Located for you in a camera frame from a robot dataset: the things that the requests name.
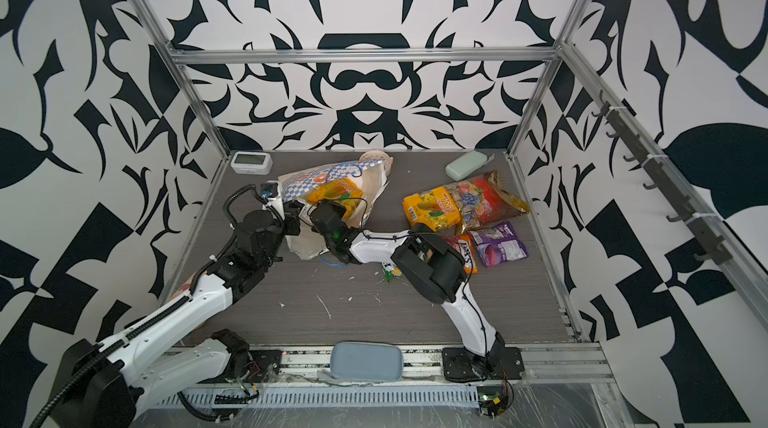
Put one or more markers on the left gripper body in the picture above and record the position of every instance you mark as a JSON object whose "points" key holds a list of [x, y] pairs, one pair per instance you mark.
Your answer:
{"points": [[279, 229]]}

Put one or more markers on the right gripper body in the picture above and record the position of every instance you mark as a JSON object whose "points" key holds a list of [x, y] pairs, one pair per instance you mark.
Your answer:
{"points": [[340, 210]]}

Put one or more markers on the blue checkered paper bag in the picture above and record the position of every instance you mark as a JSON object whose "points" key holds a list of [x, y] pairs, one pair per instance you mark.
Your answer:
{"points": [[369, 176]]}

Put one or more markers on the green spring candy bag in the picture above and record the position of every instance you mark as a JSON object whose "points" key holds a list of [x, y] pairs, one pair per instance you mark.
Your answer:
{"points": [[391, 273]]}

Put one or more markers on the yellow mango candy bag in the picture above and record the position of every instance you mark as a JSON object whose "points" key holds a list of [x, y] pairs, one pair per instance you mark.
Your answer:
{"points": [[434, 208]]}

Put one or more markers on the orange snack pack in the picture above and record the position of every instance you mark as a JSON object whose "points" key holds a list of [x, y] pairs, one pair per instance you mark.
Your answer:
{"points": [[463, 245]]}

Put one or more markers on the red fruit snack bag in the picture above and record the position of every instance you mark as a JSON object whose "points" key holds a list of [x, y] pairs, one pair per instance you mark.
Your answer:
{"points": [[482, 201]]}

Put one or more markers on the purple snack pack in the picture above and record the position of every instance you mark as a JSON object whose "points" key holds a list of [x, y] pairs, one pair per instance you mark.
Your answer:
{"points": [[498, 244]]}

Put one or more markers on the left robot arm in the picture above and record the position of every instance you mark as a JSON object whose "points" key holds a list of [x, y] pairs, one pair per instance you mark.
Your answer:
{"points": [[112, 382]]}

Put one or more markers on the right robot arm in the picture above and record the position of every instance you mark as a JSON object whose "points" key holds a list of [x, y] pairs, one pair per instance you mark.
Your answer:
{"points": [[435, 270]]}

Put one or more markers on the white digital clock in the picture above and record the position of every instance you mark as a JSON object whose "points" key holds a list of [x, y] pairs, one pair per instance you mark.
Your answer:
{"points": [[251, 163]]}

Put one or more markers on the orange plush toy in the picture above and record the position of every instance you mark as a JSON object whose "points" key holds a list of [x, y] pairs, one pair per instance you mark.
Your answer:
{"points": [[182, 289]]}

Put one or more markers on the mint green case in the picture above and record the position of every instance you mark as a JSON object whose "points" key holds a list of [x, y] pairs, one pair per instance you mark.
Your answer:
{"points": [[465, 165]]}

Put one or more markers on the grey-blue pouch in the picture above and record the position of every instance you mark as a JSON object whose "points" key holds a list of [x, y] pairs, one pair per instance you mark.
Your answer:
{"points": [[366, 362]]}

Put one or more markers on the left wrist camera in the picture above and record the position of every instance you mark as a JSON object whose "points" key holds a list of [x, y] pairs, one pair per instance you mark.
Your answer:
{"points": [[271, 192]]}

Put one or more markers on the wall hook rack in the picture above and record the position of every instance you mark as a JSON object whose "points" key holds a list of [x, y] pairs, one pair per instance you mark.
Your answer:
{"points": [[664, 178]]}

